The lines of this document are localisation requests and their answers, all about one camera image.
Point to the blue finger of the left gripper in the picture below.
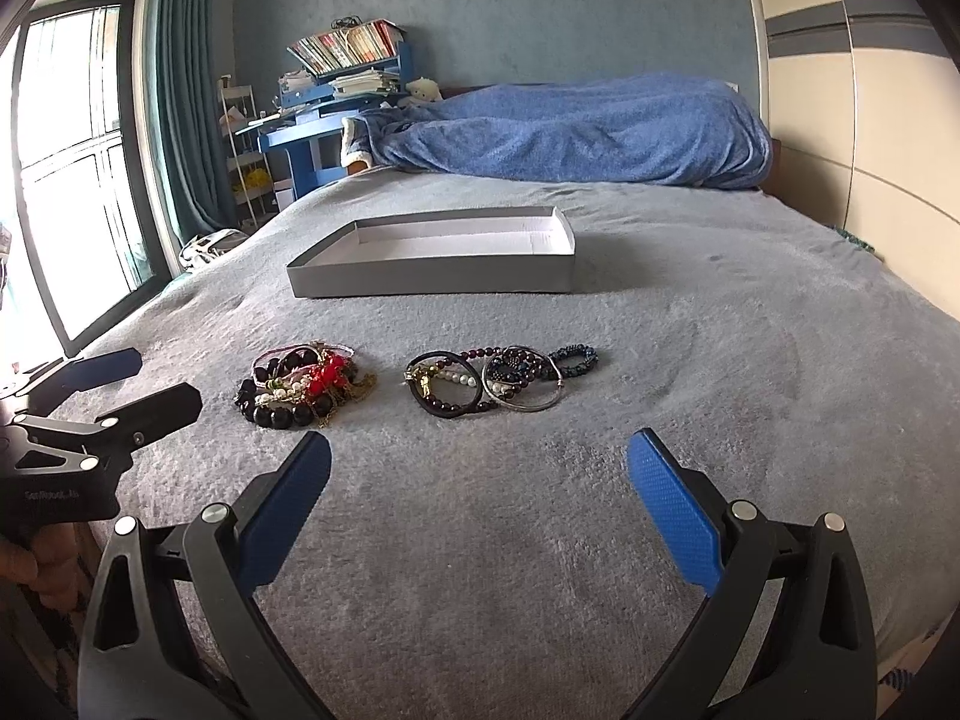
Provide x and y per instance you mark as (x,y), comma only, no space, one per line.
(142,422)
(59,381)

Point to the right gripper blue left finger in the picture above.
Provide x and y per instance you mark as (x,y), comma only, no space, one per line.
(273,508)

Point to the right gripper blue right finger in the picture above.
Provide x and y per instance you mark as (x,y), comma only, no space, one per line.
(692,535)

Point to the red bead flower hair clip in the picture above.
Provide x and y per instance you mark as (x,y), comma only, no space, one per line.
(333,372)

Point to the silver bangle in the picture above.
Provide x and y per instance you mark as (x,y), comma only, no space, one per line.
(522,379)

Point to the person's left hand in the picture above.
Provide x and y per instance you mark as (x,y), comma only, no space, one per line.
(49,566)

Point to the white rolling shelf cart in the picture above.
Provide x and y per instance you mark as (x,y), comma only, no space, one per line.
(249,173)

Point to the grey bed cover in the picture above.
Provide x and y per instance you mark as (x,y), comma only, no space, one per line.
(467,561)

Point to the teal curtain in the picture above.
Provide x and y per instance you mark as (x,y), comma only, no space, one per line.
(183,122)

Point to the blue desk with shelf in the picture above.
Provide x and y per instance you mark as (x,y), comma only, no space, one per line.
(310,111)

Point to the grey shallow cardboard box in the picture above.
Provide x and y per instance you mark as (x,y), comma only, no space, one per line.
(512,249)

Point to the blue blanket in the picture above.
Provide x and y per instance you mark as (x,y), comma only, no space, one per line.
(656,128)

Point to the stuffed toy on desk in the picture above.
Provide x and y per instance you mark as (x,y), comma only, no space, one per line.
(421,91)

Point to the row of books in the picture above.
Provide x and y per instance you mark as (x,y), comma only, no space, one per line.
(349,44)

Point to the white wardrobe with grey stripes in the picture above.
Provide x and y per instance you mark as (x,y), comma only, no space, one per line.
(861,97)

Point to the window with black frame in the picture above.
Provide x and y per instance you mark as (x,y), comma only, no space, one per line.
(91,240)

